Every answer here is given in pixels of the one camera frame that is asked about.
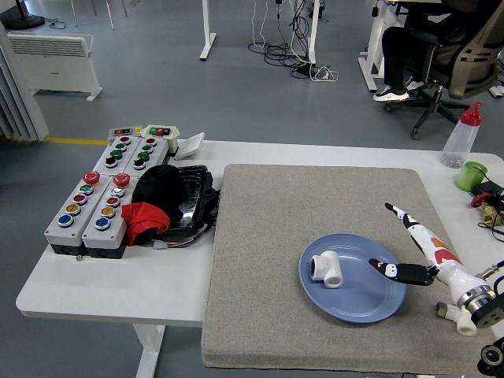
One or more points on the black power adapter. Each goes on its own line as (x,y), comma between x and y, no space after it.
(490,187)

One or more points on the white pipe tee metal thread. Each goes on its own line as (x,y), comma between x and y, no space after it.
(466,327)

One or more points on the red cloth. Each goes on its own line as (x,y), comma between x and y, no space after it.
(143,220)

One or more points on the black plastic tray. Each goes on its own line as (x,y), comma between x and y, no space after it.
(195,193)

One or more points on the black fan base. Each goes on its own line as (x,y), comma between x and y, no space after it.
(23,21)

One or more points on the blue plate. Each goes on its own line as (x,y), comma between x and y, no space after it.
(354,303)

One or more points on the person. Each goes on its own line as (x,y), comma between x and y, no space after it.
(395,51)

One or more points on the cream switch box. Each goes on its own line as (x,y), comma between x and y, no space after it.
(159,136)

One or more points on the white table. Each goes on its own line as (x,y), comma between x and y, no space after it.
(118,283)

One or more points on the small grey switch plate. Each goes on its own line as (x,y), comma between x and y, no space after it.
(120,132)

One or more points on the metal chair legs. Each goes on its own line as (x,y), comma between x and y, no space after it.
(110,15)

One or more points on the black cloth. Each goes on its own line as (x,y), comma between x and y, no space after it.
(157,189)

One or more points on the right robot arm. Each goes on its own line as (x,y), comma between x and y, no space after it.
(488,311)

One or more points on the grey-brown mat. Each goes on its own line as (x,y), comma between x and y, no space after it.
(275,236)

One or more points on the grey four-button control box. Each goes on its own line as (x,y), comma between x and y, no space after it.
(104,151)
(155,151)

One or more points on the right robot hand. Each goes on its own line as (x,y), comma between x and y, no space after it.
(437,252)

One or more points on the grey five-button control box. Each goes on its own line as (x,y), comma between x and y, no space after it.
(98,238)
(59,234)

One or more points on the black office chair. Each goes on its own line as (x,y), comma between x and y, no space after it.
(472,59)

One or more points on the white desk frame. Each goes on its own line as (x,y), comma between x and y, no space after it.
(372,59)

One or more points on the white power strip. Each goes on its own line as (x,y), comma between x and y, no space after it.
(323,75)

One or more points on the clear squeeze bottle red cap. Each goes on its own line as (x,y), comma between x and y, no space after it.
(458,141)

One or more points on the white wall switch panel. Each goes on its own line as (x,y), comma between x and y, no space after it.
(189,146)

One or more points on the plain white pipe tee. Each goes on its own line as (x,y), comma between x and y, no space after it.
(327,269)

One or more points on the white desk leg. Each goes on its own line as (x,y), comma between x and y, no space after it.
(313,35)
(206,39)

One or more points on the white panel heater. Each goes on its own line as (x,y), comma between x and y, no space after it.
(59,67)

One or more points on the green cup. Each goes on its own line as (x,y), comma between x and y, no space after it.
(468,179)

